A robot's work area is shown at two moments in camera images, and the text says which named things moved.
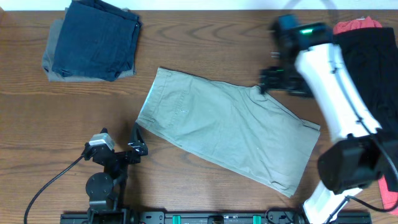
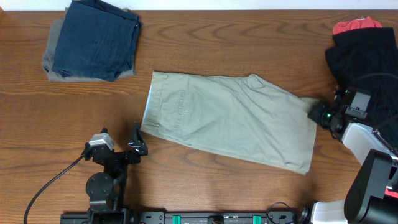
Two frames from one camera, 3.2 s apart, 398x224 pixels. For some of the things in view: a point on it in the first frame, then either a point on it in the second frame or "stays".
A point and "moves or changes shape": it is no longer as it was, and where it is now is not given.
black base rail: [213, 217] stays
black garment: [371, 58] stays
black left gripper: [121, 155] stays
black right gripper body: [273, 80] to [319, 114]
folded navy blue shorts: [96, 40] stays
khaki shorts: [246, 130] moves or changes shape
